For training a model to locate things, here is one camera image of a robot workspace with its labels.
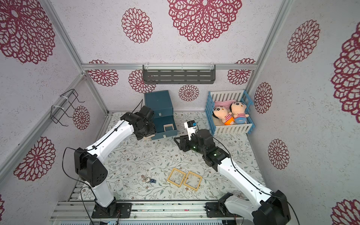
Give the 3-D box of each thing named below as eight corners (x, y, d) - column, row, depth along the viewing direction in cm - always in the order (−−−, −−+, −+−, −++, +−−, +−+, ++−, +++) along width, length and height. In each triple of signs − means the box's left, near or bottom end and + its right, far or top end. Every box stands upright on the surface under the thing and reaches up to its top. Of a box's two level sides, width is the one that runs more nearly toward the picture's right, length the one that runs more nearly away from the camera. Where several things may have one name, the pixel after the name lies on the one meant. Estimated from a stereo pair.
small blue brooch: (140, 180, 86) (139, 179, 84) (142, 176, 88) (141, 174, 85) (154, 185, 84) (153, 183, 82) (156, 180, 86) (155, 179, 84)
